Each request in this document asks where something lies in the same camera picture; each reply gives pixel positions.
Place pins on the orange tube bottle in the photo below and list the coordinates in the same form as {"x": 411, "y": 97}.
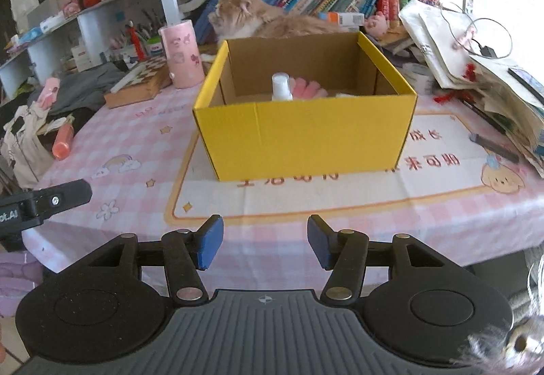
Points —
{"x": 63, "y": 143}

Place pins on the dark pen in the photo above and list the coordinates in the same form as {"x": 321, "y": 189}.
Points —
{"x": 495, "y": 147}

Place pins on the pink printed cylinder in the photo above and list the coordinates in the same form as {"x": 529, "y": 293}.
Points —
{"x": 182, "y": 56}

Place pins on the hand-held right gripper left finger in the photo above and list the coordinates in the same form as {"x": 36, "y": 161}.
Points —
{"x": 209, "y": 243}

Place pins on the white red small box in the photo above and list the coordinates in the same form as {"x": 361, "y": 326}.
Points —
{"x": 80, "y": 58}

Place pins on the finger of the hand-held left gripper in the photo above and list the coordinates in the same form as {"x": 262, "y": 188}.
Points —
{"x": 63, "y": 196}

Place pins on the beige printed tote bag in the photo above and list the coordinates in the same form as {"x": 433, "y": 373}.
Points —
{"x": 25, "y": 149}

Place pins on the white spray bottle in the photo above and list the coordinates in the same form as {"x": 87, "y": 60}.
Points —
{"x": 281, "y": 88}

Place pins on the wooden chessboard box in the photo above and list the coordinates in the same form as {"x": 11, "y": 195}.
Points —
{"x": 136, "y": 88}

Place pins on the pink checkered desktop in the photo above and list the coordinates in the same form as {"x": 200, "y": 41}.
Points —
{"x": 127, "y": 171}

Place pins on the bunch of pens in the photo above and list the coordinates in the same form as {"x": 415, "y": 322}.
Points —
{"x": 140, "y": 28}

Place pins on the white orange carton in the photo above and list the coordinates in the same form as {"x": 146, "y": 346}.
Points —
{"x": 346, "y": 19}

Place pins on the fluffy orange cat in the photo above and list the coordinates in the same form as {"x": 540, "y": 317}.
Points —
{"x": 272, "y": 20}

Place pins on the black flat device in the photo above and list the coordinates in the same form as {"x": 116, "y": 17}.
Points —
{"x": 527, "y": 86}

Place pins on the pink pig plush toy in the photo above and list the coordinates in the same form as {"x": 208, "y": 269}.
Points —
{"x": 377, "y": 24}

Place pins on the pile of books and papers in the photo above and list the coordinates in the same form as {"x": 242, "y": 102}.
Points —
{"x": 510, "y": 120}

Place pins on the pink plush glove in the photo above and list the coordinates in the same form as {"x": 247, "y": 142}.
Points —
{"x": 47, "y": 92}
{"x": 308, "y": 89}

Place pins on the yellow cardboard box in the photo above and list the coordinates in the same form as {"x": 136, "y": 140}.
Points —
{"x": 306, "y": 137}

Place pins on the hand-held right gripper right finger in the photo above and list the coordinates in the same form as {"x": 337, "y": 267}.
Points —
{"x": 321, "y": 243}

